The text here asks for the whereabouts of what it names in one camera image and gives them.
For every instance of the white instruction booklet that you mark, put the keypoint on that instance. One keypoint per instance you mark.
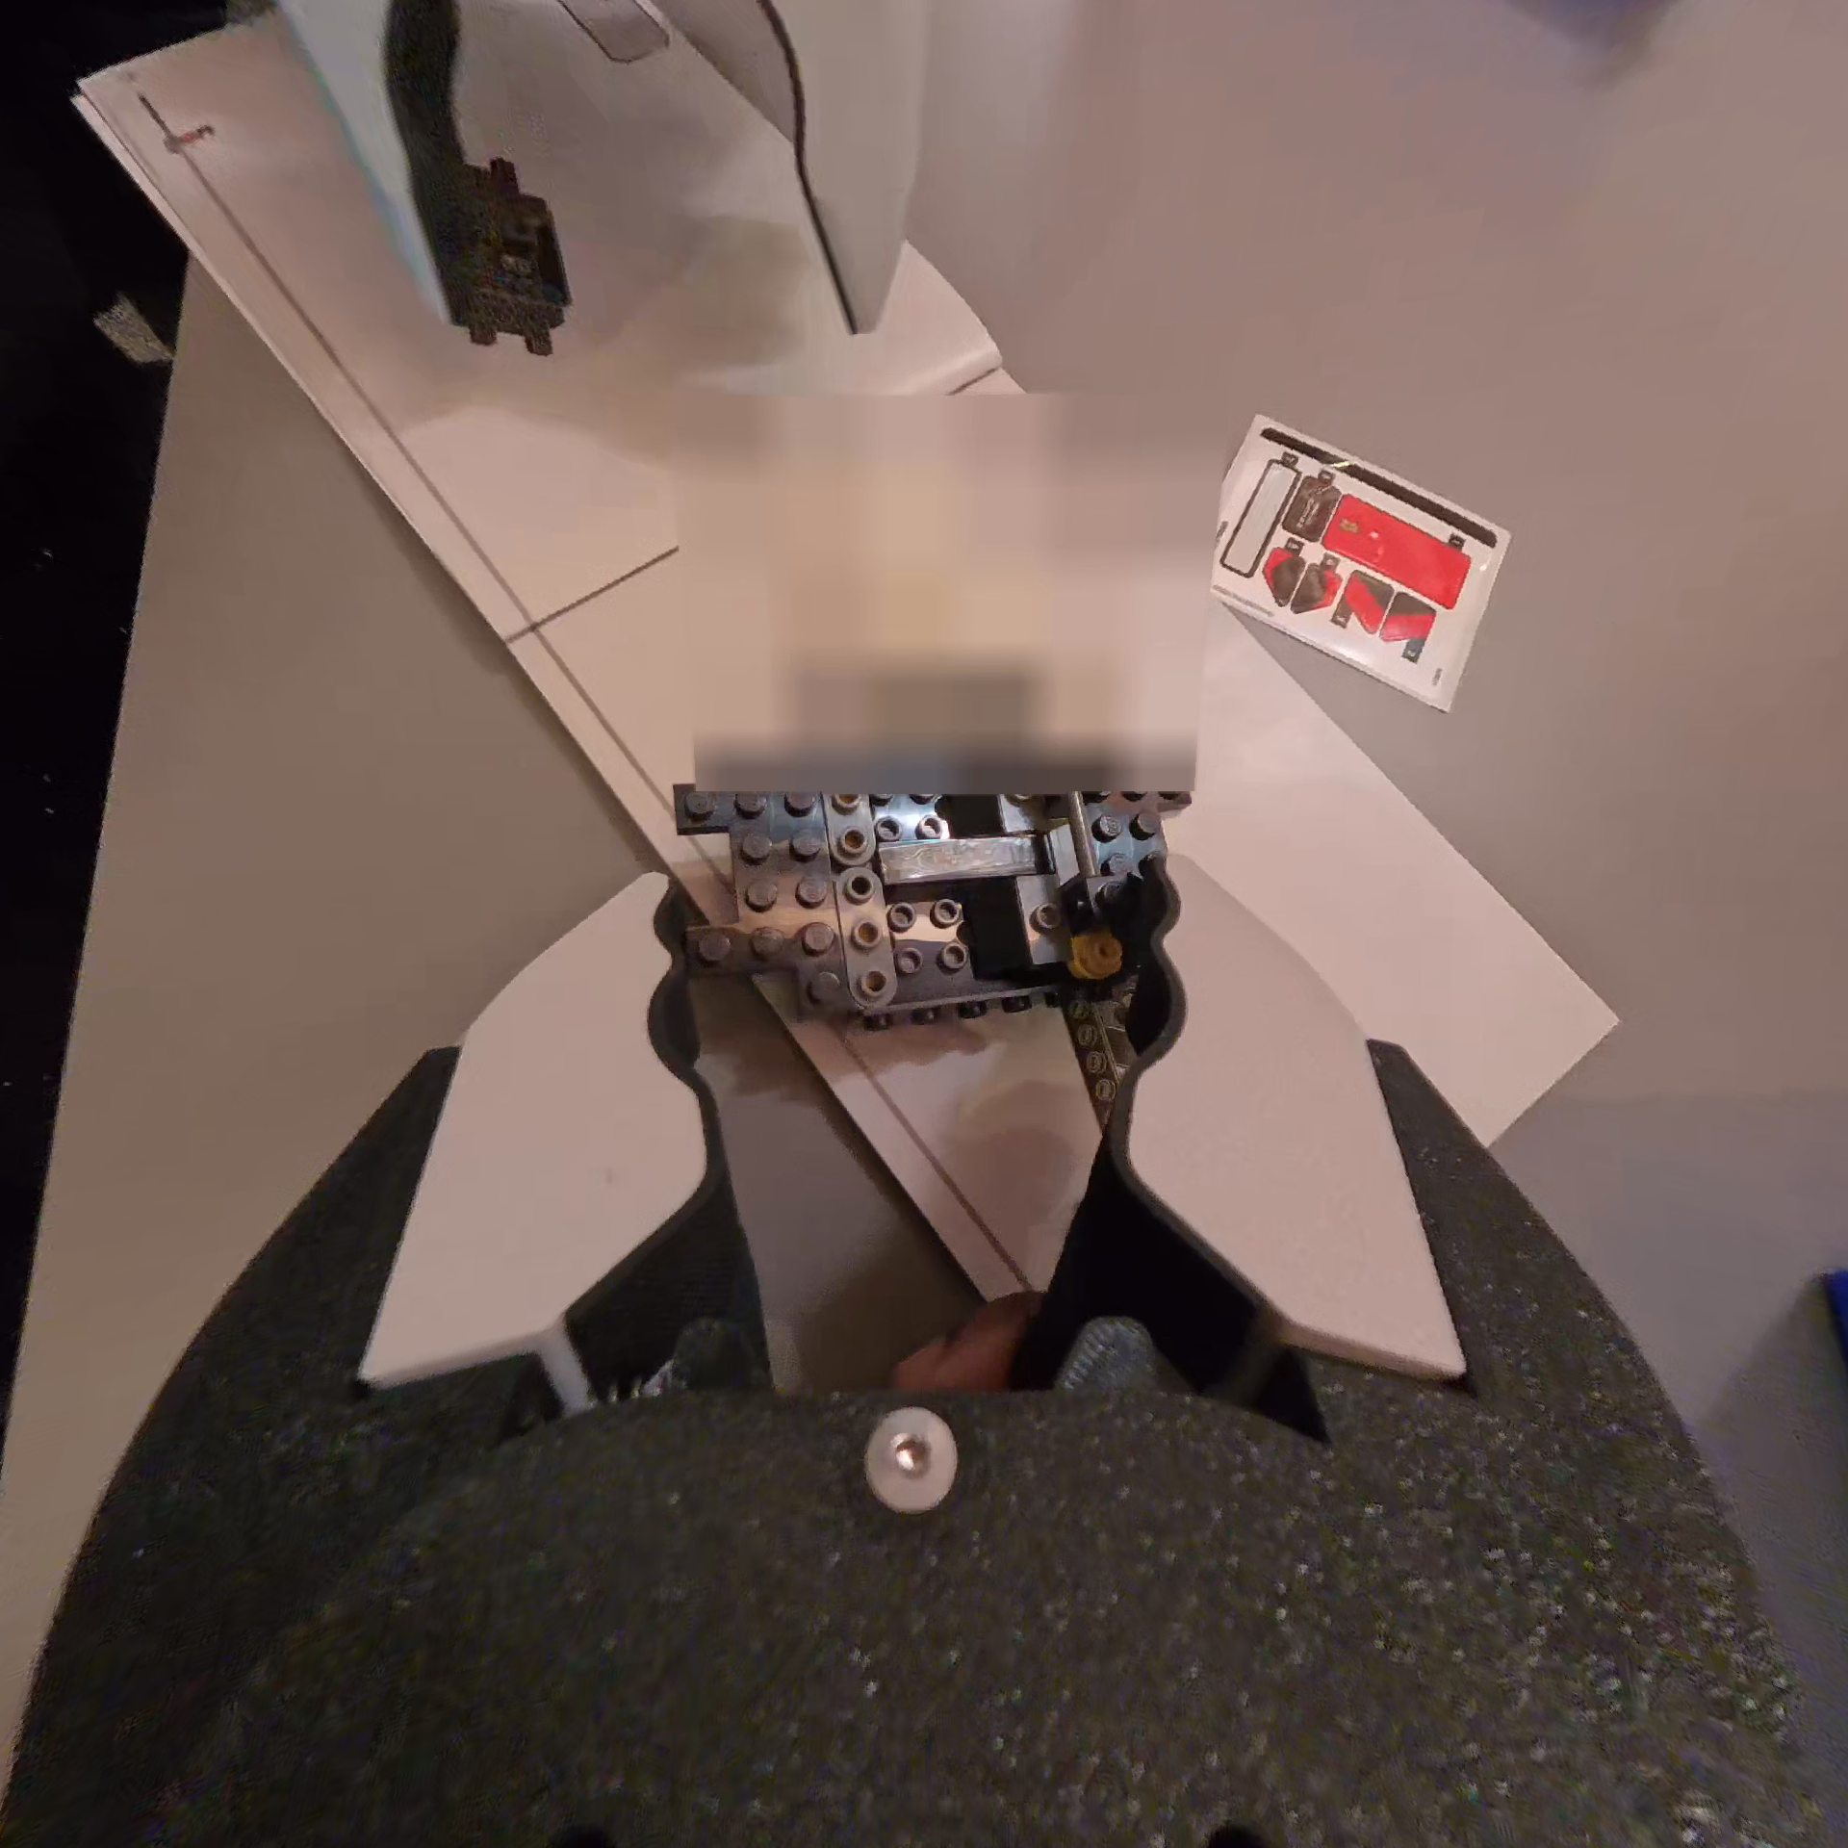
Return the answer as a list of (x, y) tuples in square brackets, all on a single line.
[(1372, 894)]

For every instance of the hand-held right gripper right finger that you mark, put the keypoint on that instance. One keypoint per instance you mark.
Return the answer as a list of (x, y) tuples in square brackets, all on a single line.
[(1285, 1154)]

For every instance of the grey and black lego assembly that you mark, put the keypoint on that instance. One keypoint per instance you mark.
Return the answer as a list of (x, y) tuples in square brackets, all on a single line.
[(809, 894)]

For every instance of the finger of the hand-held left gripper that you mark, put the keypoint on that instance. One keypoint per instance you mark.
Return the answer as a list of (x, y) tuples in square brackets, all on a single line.
[(866, 145), (341, 86)]

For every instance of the black lego plate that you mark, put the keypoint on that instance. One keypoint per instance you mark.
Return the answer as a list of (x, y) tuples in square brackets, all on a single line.
[(1109, 1069)]

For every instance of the blue object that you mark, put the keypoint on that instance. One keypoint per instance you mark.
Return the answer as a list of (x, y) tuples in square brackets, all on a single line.
[(1824, 1310)]

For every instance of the black lego beam piece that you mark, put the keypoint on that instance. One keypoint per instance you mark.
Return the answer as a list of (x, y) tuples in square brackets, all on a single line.
[(505, 266)]

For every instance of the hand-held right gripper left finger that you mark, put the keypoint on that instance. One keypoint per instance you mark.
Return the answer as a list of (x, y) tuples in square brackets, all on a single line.
[(548, 1154)]

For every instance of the lego sticker sheet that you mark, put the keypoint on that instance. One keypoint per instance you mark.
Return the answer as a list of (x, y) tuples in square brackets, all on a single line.
[(1372, 556)]

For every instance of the person's right hand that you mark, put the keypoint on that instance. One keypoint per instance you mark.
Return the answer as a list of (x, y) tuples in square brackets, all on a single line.
[(961, 1351)]

